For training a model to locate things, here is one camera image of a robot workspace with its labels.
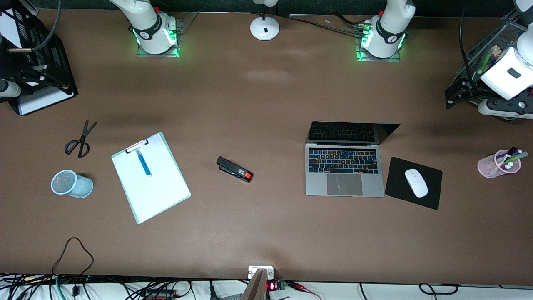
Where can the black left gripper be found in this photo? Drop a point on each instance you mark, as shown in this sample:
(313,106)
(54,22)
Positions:
(473,88)

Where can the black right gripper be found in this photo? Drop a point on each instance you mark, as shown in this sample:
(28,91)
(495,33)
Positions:
(13,68)

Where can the blue marker with white cap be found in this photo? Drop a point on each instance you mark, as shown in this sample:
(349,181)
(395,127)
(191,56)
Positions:
(143,163)

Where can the silver laptop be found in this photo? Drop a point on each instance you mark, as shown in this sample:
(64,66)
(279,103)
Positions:
(345,183)

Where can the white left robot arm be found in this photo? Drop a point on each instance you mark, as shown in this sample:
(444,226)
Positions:
(391,25)

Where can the blue and white marker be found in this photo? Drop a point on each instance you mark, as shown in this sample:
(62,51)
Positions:
(494,62)

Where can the purple and black marker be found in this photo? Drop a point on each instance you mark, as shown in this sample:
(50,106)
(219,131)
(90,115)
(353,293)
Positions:
(510,152)

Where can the light green marker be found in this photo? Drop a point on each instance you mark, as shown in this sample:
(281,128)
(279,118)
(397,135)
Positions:
(518,157)

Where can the white paper stack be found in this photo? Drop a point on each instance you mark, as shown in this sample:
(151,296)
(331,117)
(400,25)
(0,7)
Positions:
(8,29)
(46,102)

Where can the black stacked paper tray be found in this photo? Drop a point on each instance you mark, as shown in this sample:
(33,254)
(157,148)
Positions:
(62,62)

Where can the small tan wooden item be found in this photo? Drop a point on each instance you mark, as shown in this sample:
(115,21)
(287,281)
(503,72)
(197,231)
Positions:
(496,51)

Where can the grey metal mesh tray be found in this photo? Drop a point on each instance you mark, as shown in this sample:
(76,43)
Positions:
(499,37)

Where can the black and blue scissors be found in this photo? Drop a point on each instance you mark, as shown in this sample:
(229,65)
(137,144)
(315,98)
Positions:
(82,141)

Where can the pink translucent cup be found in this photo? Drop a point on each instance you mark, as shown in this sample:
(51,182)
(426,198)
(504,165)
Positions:
(487,164)

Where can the white computer mouse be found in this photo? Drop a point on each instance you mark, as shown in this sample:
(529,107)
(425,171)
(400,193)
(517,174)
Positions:
(416,183)

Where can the black mouse pad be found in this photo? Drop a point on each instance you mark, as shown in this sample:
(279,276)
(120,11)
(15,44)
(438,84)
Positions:
(395,183)

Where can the light blue mesh cup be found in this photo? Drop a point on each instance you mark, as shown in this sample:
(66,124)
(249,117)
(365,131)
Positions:
(81,185)

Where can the teal clipboard with metal clip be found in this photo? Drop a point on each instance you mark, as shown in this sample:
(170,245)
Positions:
(176,167)

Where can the white paper sheet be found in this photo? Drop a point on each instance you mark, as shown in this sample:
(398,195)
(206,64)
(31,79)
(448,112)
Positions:
(158,191)

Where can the white lamp base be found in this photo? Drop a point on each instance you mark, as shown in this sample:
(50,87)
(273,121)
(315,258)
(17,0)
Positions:
(265,28)

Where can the black stapler with red end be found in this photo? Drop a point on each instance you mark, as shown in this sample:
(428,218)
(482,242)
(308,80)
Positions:
(233,168)

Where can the black and orange power strip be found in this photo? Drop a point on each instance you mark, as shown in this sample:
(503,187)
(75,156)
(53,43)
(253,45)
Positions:
(160,295)

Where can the red LED display module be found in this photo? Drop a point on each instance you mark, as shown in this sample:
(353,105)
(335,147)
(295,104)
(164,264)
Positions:
(271,286)

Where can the white socket box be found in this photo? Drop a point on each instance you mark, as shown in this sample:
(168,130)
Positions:
(254,271)

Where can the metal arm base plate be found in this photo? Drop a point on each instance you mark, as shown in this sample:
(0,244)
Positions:
(166,53)
(393,59)

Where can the wooden post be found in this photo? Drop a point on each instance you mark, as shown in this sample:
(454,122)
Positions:
(255,289)

